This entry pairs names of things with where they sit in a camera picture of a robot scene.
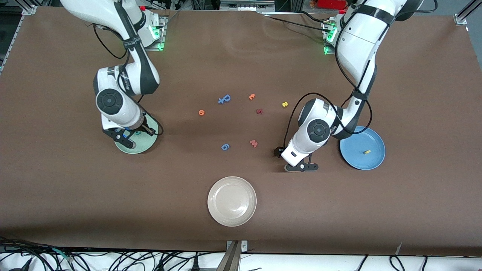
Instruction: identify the beige plate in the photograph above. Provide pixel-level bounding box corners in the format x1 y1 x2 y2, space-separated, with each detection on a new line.
207 176 257 227

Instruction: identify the grey metal box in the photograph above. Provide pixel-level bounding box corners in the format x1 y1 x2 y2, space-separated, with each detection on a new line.
220 0 275 12

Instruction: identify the small metal bracket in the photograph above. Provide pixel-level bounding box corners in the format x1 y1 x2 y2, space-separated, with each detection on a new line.
226 240 248 253

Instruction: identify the teal cable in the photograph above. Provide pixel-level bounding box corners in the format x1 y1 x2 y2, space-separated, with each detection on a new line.
51 247 74 263

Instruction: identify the aluminium frame corner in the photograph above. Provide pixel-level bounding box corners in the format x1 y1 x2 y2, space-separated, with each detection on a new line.
454 0 482 26

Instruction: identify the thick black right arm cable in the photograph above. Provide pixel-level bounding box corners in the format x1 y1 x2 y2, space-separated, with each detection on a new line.
92 23 130 59

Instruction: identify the mint green plate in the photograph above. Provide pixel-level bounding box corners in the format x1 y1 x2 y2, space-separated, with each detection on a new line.
114 113 159 155

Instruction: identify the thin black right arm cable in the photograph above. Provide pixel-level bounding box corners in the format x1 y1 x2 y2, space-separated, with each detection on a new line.
115 68 164 137

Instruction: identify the brown table cover sheet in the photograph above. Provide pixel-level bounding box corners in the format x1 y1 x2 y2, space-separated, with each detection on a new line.
0 6 482 257

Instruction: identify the black cable on table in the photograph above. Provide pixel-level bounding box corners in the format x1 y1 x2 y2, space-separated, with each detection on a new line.
262 14 332 33
296 9 341 24

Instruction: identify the red box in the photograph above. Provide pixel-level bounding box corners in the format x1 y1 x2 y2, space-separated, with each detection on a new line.
316 0 349 10

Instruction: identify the blue plate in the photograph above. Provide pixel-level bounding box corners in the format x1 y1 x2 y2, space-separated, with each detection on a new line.
340 126 386 171

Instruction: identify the aluminium frame rail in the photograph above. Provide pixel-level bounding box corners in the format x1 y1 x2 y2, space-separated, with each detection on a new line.
0 5 38 74

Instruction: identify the aluminium profile post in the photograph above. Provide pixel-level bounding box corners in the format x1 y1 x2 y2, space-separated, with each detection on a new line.
217 241 241 271

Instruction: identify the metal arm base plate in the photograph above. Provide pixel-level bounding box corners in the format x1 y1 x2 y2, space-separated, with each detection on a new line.
145 16 166 51
322 21 339 56

